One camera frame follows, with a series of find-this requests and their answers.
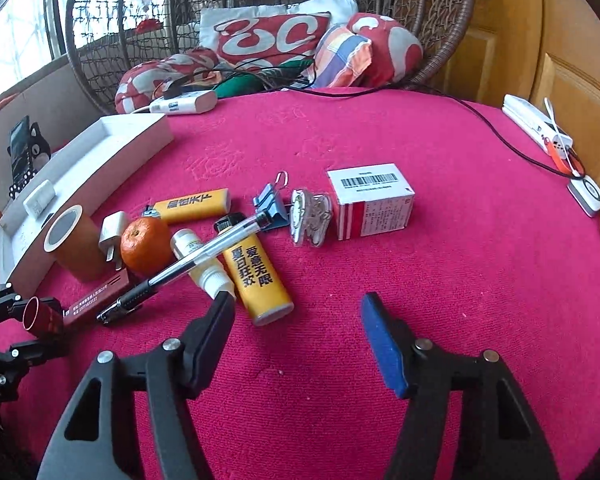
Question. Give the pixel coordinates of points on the small bottle yellow liquid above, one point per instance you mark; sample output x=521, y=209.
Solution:
x=187, y=245

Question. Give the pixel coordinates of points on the small red jar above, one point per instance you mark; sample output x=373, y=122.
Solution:
x=42, y=317

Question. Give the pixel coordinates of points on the white charger plug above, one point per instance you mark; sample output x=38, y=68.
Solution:
x=112, y=235

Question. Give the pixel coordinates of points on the green cloth item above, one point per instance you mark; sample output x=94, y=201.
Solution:
x=240, y=85

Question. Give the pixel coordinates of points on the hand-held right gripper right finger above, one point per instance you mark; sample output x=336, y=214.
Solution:
x=385, y=345

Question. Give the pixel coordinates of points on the white red barcode box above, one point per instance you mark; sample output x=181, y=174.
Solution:
x=375, y=210

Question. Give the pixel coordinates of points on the round red white cushion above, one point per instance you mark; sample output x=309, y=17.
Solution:
x=390, y=45

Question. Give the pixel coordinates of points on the red flower decoration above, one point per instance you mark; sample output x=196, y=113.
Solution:
x=150, y=25

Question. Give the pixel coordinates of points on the long white power strip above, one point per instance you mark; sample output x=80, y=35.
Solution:
x=525, y=115

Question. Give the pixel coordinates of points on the dark plug adapter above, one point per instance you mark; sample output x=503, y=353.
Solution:
x=172, y=92

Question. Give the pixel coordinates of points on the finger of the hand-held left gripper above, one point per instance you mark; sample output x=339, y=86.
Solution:
x=10, y=360
x=2, y=302

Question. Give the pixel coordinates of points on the white shallow tray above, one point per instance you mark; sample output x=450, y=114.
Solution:
x=105, y=160

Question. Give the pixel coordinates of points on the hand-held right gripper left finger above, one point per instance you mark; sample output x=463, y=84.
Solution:
x=212, y=330

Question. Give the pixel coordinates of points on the wooden door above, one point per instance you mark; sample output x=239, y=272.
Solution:
x=570, y=35

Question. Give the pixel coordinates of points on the window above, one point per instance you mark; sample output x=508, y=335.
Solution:
x=20, y=25

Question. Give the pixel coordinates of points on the black smartphone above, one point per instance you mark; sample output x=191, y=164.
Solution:
x=19, y=152

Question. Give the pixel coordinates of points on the clear ballpoint pen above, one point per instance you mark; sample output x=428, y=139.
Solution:
x=220, y=245

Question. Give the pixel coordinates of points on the lumpy red white cushion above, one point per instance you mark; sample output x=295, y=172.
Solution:
x=145, y=80

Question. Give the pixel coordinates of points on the flat red white cushion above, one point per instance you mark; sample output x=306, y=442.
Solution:
x=272, y=37

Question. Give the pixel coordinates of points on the black cat phone stand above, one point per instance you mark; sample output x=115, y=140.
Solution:
x=39, y=145

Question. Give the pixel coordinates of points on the red lighter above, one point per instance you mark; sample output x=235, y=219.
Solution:
x=95, y=300

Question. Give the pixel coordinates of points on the blue binder clip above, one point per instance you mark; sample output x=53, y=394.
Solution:
x=270, y=202

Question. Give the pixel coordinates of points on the wicker hanging chair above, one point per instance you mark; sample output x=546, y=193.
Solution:
x=445, y=20

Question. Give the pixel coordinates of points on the brown cardboard box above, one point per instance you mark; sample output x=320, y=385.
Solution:
x=80, y=255

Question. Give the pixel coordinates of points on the plaid cushion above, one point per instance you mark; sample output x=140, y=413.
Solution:
x=340, y=55

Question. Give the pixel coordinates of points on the white square charger pad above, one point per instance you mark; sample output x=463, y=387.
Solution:
x=587, y=195

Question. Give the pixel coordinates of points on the wide yellow lighter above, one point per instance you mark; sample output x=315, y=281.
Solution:
x=260, y=285

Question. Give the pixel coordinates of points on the white rectangular block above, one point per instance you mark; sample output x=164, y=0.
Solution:
x=39, y=200

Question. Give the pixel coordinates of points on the slim yellow lighter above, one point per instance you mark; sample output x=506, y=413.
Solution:
x=195, y=205

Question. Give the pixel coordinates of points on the white hair clip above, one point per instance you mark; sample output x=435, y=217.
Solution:
x=300, y=215

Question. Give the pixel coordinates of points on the white pillow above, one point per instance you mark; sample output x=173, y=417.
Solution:
x=280, y=10

